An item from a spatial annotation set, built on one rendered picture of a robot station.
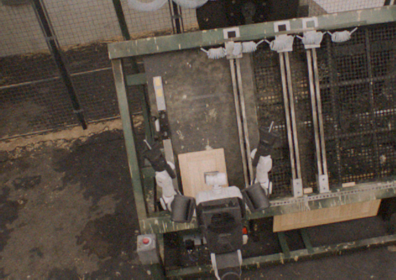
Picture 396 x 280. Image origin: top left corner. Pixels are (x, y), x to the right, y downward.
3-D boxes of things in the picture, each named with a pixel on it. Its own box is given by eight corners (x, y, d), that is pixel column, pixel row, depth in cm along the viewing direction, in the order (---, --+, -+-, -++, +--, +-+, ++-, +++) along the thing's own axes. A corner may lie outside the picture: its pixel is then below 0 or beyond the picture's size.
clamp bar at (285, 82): (289, 194, 265) (299, 206, 242) (270, 24, 249) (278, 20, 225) (302, 192, 266) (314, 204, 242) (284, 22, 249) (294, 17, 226)
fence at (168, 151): (174, 212, 262) (174, 214, 259) (153, 77, 249) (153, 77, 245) (182, 211, 263) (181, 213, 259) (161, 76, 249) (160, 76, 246)
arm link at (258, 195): (270, 201, 220) (269, 203, 207) (257, 207, 222) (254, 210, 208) (261, 183, 223) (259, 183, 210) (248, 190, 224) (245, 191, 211)
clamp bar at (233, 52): (243, 201, 264) (249, 214, 240) (221, 31, 248) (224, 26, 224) (257, 199, 264) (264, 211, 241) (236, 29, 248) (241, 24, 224)
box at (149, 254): (142, 266, 246) (136, 251, 235) (142, 250, 256) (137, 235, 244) (160, 263, 247) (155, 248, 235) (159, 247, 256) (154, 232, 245)
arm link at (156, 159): (137, 152, 213) (146, 167, 220) (144, 158, 206) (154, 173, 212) (154, 138, 218) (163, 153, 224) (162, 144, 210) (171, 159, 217)
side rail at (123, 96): (140, 214, 267) (138, 220, 257) (114, 60, 252) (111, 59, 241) (148, 212, 268) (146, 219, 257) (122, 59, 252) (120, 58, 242)
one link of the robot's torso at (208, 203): (258, 256, 203) (252, 197, 193) (197, 265, 201) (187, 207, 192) (249, 227, 231) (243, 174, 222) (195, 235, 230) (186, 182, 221)
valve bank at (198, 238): (182, 266, 263) (177, 248, 248) (181, 249, 274) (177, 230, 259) (252, 256, 265) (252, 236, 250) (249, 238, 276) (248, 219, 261)
